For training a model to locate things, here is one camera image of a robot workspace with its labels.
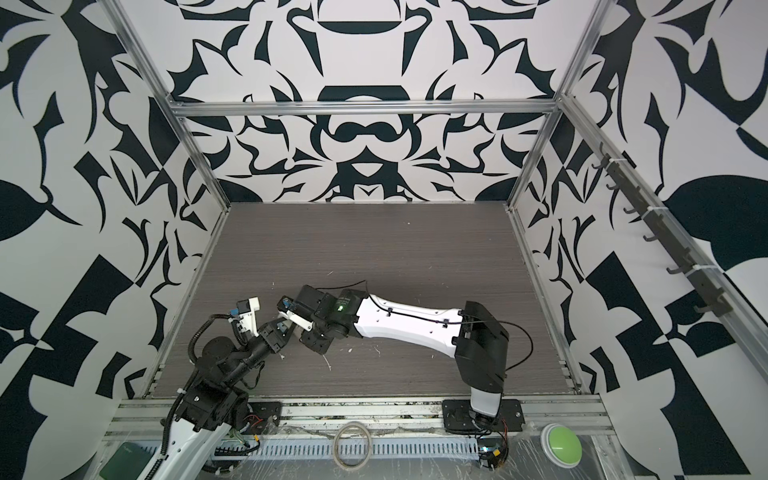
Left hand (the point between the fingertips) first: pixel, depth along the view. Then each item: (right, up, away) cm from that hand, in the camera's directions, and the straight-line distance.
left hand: (299, 314), depth 74 cm
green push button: (+62, -29, -4) cm, 68 cm away
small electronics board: (+46, -31, -3) cm, 56 cm away
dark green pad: (-37, -32, -6) cm, 49 cm away
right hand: (+3, -5, +1) cm, 5 cm away
